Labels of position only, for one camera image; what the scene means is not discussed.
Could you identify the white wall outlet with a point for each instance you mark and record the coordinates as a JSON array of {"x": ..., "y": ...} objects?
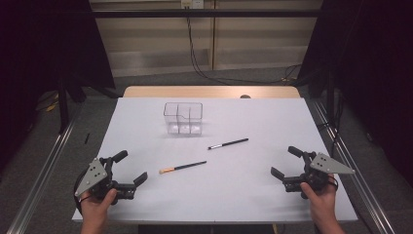
[{"x": 192, "y": 4}]

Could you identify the person's left hand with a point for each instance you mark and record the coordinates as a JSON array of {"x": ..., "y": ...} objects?
[{"x": 95, "y": 208}]

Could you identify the person's right hand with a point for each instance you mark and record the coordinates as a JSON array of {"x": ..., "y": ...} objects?
[{"x": 321, "y": 203}]

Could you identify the white table cover sheet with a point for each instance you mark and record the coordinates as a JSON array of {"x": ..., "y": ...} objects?
[{"x": 227, "y": 195}]

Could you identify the black curtain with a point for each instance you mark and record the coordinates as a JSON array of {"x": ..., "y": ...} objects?
[
  {"x": 42, "y": 48},
  {"x": 373, "y": 65}
]

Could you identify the small black stick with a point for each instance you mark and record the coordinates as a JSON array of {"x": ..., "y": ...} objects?
[{"x": 86, "y": 138}]

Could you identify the black metal stand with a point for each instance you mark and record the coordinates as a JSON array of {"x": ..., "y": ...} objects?
[
  {"x": 330, "y": 97},
  {"x": 63, "y": 107}
]

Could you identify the silver-ferrule black makeup brush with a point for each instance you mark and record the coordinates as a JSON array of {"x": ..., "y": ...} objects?
[{"x": 230, "y": 142}]

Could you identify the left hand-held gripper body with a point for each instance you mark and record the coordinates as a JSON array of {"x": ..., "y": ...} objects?
[{"x": 97, "y": 177}]

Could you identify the dark table grommet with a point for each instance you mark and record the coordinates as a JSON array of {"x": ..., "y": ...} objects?
[{"x": 245, "y": 96}]

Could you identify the aluminium floor rail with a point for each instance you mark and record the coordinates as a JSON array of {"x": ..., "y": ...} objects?
[
  {"x": 42, "y": 182},
  {"x": 367, "y": 198}
]

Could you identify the wooden table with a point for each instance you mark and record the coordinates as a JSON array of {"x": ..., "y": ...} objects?
[{"x": 211, "y": 91}]

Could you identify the clear acrylic organizer box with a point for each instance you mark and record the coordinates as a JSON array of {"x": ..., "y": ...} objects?
[{"x": 183, "y": 118}]

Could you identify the orange-tipped black makeup brush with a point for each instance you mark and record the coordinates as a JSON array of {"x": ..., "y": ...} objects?
[{"x": 188, "y": 165}]

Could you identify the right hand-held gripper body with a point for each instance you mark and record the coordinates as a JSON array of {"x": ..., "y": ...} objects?
[{"x": 319, "y": 170}]

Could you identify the black horizontal frame bar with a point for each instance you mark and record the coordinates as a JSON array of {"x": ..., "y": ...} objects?
[{"x": 207, "y": 13}]

